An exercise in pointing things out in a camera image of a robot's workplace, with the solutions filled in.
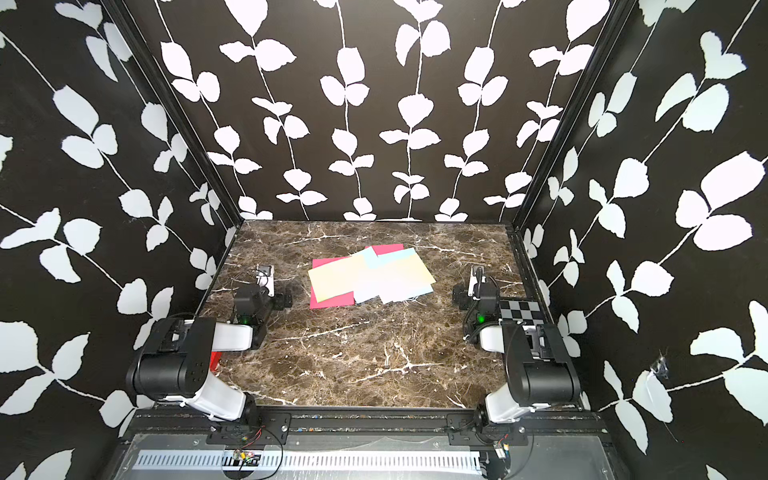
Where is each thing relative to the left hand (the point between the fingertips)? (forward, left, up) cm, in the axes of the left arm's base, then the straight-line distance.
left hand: (276, 278), depth 95 cm
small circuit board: (-47, +1, -9) cm, 48 cm away
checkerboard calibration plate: (-13, -80, -5) cm, 82 cm away
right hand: (-3, -64, +1) cm, 64 cm away
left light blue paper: (+4, -30, -8) cm, 32 cm away
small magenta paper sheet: (+18, -36, -9) cm, 42 cm away
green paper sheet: (+5, -21, -8) cm, 23 cm away
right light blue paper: (+13, -38, -8) cm, 41 cm away
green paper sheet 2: (+4, -40, -8) cm, 41 cm away
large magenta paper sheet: (-5, -21, -8) cm, 23 cm away
